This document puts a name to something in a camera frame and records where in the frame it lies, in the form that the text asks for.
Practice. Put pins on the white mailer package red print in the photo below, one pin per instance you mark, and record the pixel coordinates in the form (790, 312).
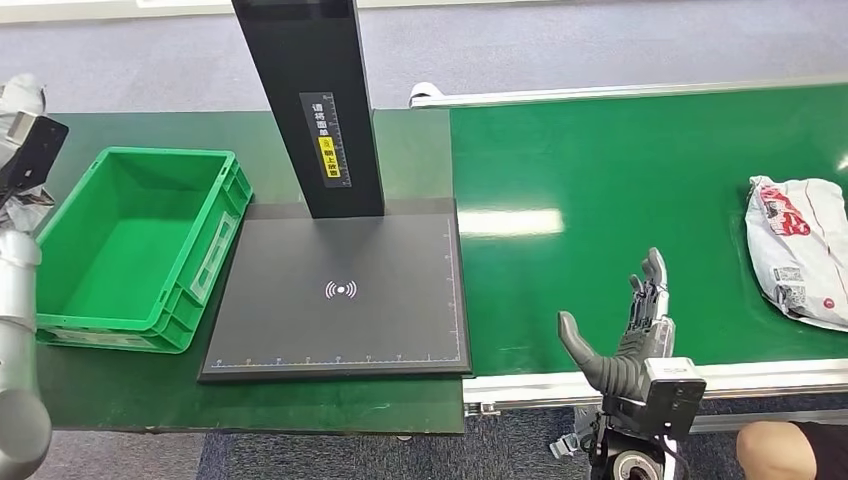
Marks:
(802, 265)

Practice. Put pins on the green plastic crate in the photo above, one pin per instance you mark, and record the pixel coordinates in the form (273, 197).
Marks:
(126, 258)

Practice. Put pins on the green conveyor belt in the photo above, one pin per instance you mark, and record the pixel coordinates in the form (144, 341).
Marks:
(596, 166)

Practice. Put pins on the black and yellow label sticker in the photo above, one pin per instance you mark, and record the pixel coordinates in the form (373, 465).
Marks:
(328, 159)

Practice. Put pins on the aluminium conveyor frame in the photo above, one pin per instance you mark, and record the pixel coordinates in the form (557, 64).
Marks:
(762, 378)

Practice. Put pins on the black inbound scanner machine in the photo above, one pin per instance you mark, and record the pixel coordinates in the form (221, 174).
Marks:
(391, 285)

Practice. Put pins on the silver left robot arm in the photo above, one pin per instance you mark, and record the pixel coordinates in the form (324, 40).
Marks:
(16, 331)

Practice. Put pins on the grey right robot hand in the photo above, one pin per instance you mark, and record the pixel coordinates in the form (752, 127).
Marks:
(619, 371)

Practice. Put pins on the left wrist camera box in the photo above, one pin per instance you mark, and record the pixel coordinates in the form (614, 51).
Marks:
(33, 152)

